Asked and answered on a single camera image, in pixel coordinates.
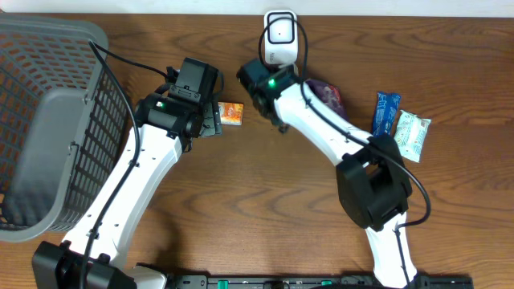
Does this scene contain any white barcode scanner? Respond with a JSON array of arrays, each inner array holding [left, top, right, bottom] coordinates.
[[264, 10, 299, 65]]

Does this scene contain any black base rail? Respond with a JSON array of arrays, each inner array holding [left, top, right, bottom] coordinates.
[[165, 275, 475, 289]]

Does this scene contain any light green snack packet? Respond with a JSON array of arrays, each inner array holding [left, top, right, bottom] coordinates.
[[394, 110, 431, 163]]

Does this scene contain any blue Oreo cookie pack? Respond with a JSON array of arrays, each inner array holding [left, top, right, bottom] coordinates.
[[372, 92, 402, 136]]

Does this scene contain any grey plastic mesh basket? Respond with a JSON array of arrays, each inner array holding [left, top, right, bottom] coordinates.
[[1, 13, 128, 242]]

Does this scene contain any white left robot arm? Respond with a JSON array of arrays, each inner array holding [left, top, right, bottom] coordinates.
[[32, 89, 221, 288]]

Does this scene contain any orange small box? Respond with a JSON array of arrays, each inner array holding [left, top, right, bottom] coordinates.
[[218, 102, 244, 126]]

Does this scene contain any red purple snack bag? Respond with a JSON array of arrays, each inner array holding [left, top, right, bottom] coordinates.
[[306, 79, 349, 120]]

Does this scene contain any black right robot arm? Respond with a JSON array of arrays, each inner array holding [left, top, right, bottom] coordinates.
[[237, 63, 417, 288]]

